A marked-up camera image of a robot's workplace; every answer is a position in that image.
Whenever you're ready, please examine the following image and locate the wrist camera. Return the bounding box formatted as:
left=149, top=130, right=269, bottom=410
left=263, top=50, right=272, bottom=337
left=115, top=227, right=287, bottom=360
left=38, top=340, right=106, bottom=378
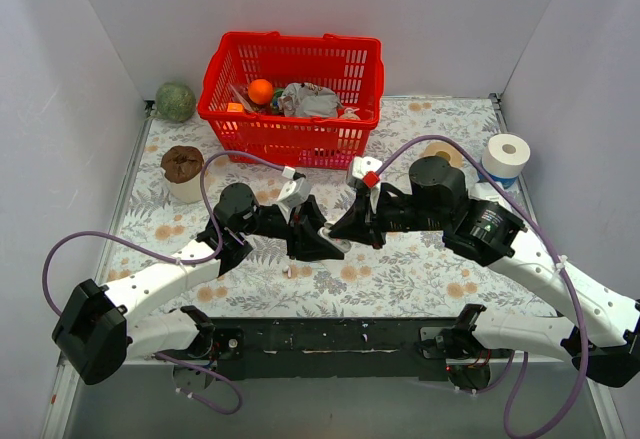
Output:
left=346, top=156, right=382, bottom=189
left=276, top=166, right=311, bottom=221

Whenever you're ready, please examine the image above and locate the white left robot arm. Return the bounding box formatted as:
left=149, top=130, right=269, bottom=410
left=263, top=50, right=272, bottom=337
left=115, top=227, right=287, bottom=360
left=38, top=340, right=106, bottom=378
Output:
left=52, top=179, right=350, bottom=385

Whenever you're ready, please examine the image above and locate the beige paper roll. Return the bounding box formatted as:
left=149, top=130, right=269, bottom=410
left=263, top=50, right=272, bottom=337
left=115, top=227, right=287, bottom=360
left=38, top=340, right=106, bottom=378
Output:
left=422, top=141, right=464, bottom=168

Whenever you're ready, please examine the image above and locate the white rectangular box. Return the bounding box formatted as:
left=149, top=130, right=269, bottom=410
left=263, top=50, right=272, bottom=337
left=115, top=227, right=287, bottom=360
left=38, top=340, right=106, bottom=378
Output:
left=469, top=182, right=504, bottom=203

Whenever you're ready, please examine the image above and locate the orange fruit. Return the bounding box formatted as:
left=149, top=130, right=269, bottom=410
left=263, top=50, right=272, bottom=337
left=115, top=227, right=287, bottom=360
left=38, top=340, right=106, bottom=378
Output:
left=247, top=79, right=274, bottom=105

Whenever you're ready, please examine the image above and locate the red plastic shopping basket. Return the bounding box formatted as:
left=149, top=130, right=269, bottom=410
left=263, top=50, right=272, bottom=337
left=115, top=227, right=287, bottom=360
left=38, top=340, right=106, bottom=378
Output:
left=197, top=32, right=384, bottom=169

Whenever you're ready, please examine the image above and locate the blue tape roll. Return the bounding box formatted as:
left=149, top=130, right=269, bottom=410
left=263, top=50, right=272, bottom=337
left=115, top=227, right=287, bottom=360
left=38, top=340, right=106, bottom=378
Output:
left=477, top=161, right=517, bottom=189

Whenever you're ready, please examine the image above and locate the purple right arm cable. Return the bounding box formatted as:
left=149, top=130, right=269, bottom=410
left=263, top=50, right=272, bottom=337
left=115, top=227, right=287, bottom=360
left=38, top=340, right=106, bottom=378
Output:
left=374, top=134, right=591, bottom=439

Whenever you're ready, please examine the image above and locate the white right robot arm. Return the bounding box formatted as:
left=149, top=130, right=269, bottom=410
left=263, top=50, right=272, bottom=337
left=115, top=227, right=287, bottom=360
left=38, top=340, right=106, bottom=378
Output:
left=329, top=156, right=639, bottom=388

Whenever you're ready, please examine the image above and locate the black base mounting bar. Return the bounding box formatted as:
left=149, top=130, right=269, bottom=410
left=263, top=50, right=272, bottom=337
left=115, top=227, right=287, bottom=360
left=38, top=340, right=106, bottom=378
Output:
left=169, top=316, right=501, bottom=381

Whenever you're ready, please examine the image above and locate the green textured ball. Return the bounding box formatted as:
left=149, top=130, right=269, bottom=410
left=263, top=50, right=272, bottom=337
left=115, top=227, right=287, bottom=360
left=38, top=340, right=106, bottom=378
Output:
left=155, top=82, right=197, bottom=123

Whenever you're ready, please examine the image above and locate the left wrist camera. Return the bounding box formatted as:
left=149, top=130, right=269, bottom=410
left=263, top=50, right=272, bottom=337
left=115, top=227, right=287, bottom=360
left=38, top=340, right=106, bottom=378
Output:
left=276, top=166, right=311, bottom=221

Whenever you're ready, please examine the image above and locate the brown topped paper roll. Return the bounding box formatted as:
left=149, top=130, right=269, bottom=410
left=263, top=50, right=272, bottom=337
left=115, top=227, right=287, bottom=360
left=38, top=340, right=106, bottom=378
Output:
left=160, top=145, right=205, bottom=204

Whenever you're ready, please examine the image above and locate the small orange cube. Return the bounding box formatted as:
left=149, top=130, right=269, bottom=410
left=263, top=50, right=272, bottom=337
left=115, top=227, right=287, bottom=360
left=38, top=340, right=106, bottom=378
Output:
left=227, top=103, right=244, bottom=113

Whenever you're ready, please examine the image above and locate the crumpled silver foil bag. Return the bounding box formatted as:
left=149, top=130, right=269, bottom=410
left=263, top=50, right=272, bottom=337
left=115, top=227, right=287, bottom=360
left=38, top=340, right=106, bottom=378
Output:
left=277, top=82, right=343, bottom=118

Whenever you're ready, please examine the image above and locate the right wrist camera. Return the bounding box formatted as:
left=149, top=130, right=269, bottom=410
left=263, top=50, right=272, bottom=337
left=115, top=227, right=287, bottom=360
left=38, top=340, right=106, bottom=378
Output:
left=346, top=156, right=382, bottom=189

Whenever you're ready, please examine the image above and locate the white toilet paper roll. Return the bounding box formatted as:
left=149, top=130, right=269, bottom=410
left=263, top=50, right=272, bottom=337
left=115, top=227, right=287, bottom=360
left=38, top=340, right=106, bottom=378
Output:
left=481, top=134, right=531, bottom=179

